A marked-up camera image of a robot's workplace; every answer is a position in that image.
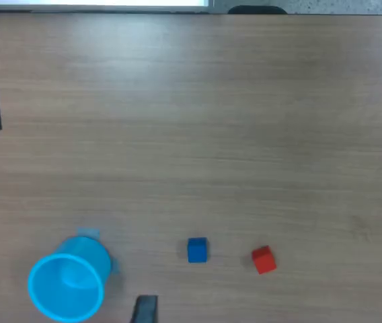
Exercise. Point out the black rounded foot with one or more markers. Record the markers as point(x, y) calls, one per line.
point(256, 10)

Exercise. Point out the light blue plastic cup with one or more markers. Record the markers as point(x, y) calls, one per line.
point(66, 289)

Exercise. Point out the blue cube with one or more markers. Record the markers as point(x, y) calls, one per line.
point(197, 250)

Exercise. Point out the red cube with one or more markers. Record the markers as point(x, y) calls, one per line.
point(264, 260)

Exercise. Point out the aluminium robot mounting table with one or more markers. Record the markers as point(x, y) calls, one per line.
point(93, 2)

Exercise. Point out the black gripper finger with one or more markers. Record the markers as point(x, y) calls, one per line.
point(145, 311)

